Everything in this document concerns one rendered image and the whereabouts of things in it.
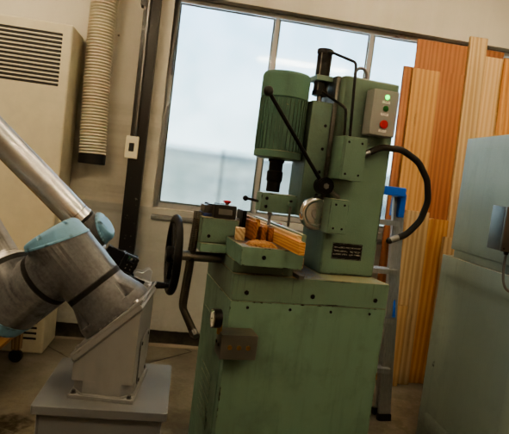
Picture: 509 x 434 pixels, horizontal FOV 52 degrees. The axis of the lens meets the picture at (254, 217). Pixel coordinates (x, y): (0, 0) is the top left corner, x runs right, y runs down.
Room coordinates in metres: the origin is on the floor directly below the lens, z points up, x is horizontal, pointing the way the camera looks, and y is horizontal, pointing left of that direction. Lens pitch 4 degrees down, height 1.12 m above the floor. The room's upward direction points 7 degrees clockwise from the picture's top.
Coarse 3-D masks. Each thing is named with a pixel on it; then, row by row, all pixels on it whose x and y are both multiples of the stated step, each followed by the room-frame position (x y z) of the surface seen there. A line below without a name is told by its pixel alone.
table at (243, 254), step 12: (228, 240) 1.80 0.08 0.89; (240, 240) 1.76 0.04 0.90; (216, 252) 1.81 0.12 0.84; (228, 252) 1.78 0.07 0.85; (240, 252) 1.63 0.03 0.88; (252, 252) 1.63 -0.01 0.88; (264, 252) 1.64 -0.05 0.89; (276, 252) 1.65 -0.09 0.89; (288, 252) 1.66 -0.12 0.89; (240, 264) 1.62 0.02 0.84; (252, 264) 1.63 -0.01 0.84; (264, 264) 1.64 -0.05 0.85; (276, 264) 1.65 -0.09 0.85; (288, 264) 1.66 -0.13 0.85; (300, 264) 1.67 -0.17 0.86
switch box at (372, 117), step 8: (368, 96) 1.89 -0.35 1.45; (376, 96) 1.85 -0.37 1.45; (392, 96) 1.86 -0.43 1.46; (368, 104) 1.88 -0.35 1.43; (376, 104) 1.85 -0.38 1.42; (384, 104) 1.86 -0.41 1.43; (392, 104) 1.86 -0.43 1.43; (368, 112) 1.87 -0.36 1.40; (376, 112) 1.85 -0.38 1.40; (384, 112) 1.86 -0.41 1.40; (392, 112) 1.87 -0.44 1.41; (368, 120) 1.86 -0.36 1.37; (376, 120) 1.85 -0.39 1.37; (392, 120) 1.87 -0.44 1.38; (368, 128) 1.85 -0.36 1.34; (376, 128) 1.85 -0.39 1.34; (384, 128) 1.86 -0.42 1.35; (392, 128) 1.87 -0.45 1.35; (376, 136) 1.90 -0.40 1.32; (384, 136) 1.87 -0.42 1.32; (392, 136) 1.87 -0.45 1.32
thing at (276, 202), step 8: (264, 192) 1.89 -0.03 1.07; (264, 200) 1.89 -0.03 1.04; (272, 200) 1.90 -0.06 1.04; (280, 200) 1.91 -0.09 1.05; (288, 200) 1.92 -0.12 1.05; (256, 208) 1.94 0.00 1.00; (264, 208) 1.89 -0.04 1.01; (272, 208) 1.90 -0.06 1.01; (280, 208) 1.91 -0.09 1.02; (288, 208) 1.92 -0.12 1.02
